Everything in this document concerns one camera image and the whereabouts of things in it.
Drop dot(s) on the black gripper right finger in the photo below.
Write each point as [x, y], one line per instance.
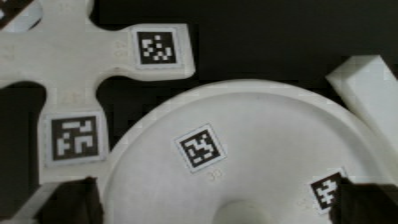
[366, 203]

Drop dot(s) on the white round table top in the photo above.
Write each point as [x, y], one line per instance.
[234, 155]

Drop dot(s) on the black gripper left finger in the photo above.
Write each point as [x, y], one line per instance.
[62, 204]

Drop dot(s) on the white cross table base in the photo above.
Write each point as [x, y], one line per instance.
[62, 53]

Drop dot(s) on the white fence bar right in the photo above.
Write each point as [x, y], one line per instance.
[366, 87]

